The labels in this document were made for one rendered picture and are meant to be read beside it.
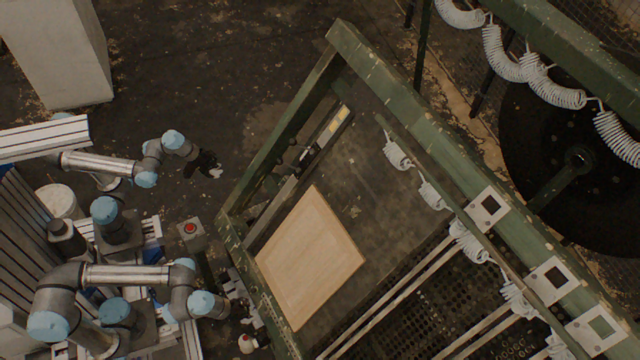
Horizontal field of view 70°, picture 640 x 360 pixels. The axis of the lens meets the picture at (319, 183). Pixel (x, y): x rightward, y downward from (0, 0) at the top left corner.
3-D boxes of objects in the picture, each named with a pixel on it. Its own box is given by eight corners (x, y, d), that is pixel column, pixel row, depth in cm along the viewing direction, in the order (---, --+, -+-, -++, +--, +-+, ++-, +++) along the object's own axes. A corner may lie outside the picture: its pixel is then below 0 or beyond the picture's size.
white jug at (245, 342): (237, 343, 298) (234, 334, 282) (251, 336, 302) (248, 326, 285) (243, 357, 294) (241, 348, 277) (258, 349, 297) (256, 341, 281)
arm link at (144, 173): (20, 156, 170) (151, 176, 173) (33, 133, 176) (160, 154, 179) (31, 173, 180) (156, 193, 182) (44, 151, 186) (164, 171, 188)
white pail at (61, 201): (48, 214, 344) (18, 178, 306) (91, 204, 351) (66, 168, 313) (50, 251, 328) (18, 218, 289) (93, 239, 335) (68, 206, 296)
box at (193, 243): (181, 240, 256) (175, 224, 241) (202, 231, 260) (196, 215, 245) (189, 257, 250) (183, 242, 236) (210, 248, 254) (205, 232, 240)
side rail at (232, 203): (237, 206, 260) (221, 206, 251) (347, 46, 206) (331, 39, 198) (241, 214, 257) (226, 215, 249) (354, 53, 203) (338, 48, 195)
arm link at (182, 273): (48, 266, 157) (195, 268, 170) (40, 297, 150) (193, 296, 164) (40, 251, 148) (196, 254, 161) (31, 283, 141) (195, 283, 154)
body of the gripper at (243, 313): (255, 317, 166) (237, 312, 156) (235, 327, 168) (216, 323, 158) (249, 298, 170) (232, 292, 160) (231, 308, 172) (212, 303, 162)
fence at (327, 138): (248, 241, 243) (241, 242, 240) (349, 105, 197) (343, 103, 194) (251, 248, 241) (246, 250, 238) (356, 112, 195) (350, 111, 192)
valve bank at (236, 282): (213, 284, 261) (207, 267, 241) (236, 273, 266) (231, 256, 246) (251, 364, 237) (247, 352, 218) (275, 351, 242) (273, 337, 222)
